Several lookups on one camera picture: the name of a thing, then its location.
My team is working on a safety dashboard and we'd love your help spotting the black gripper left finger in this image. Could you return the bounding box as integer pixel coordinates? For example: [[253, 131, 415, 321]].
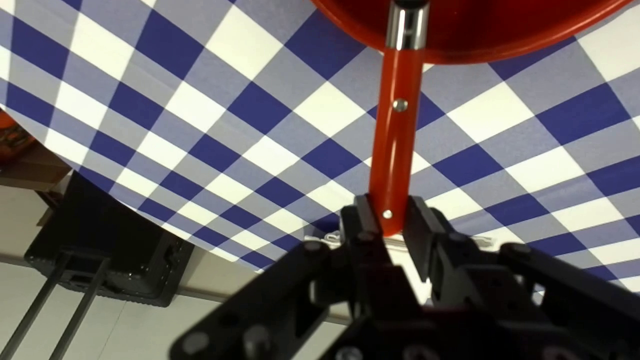
[[167, 194, 421, 360]]

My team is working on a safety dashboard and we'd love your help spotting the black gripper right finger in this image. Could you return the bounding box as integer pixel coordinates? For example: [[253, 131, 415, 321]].
[[402, 195, 640, 360]]

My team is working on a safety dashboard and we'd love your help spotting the red handled metal spoon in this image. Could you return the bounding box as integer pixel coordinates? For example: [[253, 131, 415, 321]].
[[367, 0, 431, 238]]

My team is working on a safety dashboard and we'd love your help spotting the red bowl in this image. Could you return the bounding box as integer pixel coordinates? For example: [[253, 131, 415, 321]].
[[309, 0, 636, 65]]

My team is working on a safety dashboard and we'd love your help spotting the black wheeled suitcase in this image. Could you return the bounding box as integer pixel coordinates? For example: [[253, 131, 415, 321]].
[[0, 169, 196, 360]]

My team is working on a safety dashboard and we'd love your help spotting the blue white checkered tablecloth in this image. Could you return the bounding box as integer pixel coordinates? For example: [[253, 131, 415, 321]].
[[0, 0, 640, 295]]

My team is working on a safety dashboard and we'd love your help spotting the open floor cardboard box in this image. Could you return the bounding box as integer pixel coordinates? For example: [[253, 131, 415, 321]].
[[0, 148, 71, 194]]

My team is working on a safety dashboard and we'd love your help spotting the orange bag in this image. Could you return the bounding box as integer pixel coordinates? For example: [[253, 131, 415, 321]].
[[0, 108, 26, 158]]

